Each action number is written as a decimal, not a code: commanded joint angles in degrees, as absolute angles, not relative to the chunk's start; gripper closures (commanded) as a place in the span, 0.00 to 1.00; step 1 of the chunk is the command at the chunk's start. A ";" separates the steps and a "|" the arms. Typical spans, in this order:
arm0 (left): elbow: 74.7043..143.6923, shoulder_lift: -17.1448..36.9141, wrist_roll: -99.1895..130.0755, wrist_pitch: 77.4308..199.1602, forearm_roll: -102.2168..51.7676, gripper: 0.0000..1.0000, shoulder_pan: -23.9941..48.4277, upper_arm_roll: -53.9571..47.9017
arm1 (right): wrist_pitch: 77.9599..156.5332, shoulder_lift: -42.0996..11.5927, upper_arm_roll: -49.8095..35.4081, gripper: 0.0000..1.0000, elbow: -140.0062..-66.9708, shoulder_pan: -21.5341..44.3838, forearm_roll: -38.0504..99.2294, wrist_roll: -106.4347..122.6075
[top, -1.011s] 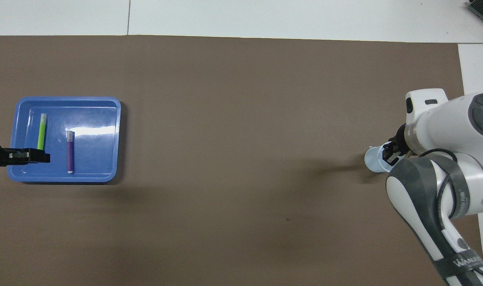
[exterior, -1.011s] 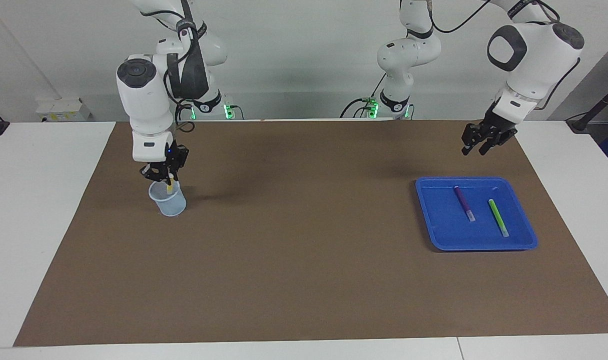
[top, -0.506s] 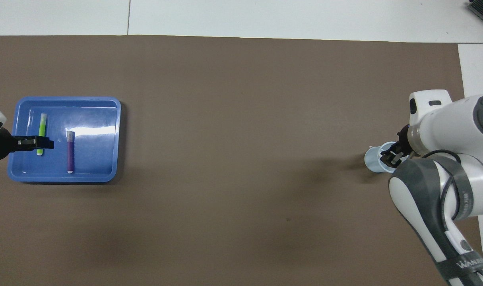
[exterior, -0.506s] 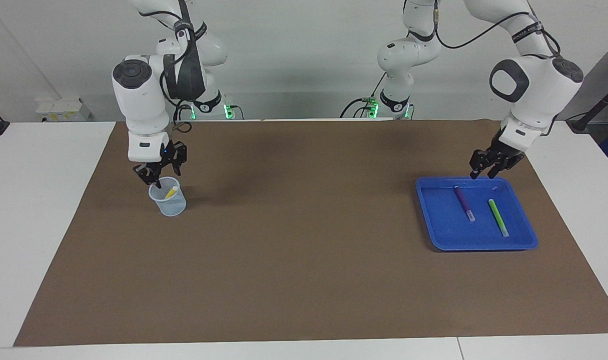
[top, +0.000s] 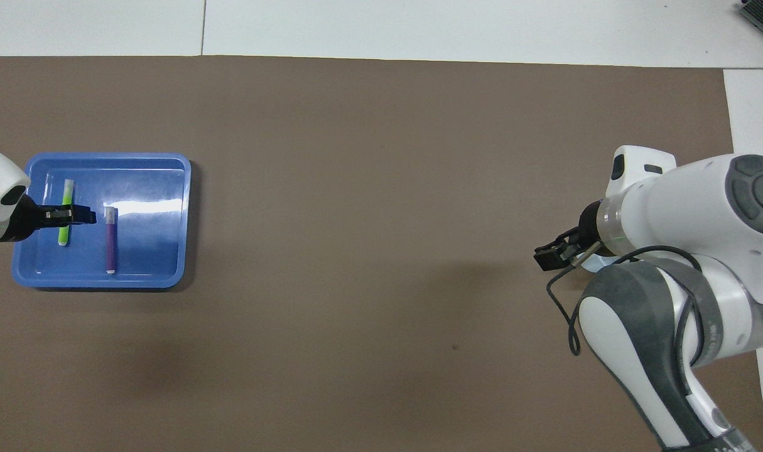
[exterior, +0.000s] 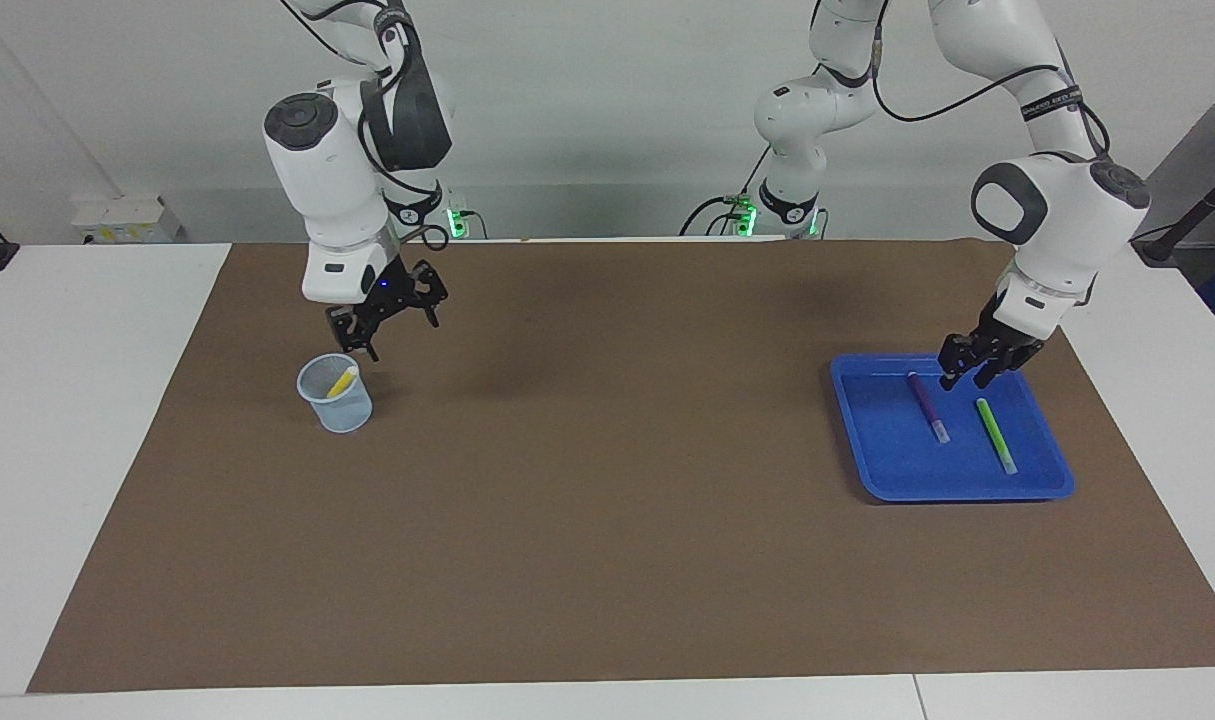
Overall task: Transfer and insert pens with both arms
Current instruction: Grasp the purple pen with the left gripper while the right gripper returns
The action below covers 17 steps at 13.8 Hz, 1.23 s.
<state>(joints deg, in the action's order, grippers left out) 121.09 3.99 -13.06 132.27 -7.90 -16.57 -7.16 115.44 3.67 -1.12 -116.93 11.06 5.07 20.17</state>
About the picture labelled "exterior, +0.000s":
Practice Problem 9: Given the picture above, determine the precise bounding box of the light blue mesh cup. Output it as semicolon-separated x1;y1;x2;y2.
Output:
297;353;374;434

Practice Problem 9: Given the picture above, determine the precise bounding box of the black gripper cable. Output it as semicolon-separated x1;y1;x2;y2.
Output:
282;0;454;251
812;0;1114;166

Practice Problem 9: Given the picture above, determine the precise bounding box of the green highlighter pen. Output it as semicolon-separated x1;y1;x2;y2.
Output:
975;398;1018;475

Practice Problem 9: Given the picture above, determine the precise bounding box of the black stand pole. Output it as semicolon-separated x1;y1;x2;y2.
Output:
1131;160;1215;267

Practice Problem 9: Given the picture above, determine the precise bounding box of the purple highlighter pen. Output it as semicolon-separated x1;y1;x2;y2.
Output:
907;372;951;444

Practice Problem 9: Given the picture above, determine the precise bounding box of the brown table mat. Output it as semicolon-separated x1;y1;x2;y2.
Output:
27;238;1215;694

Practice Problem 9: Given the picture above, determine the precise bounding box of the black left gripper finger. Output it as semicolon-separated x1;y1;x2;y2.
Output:
937;333;980;392
972;345;1016;390

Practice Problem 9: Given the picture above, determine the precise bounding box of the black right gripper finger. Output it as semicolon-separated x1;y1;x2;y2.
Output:
407;260;449;329
327;305;380;361

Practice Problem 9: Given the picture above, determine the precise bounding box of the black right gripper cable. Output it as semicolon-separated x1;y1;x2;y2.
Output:
282;0;454;251

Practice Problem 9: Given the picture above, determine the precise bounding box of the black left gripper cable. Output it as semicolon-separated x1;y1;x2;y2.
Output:
812;0;1114;166

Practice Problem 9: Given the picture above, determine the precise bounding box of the white power box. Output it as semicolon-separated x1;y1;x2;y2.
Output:
71;194;180;245

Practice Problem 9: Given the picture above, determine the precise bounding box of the blue plastic tray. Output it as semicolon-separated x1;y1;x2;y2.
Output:
830;352;1076;503

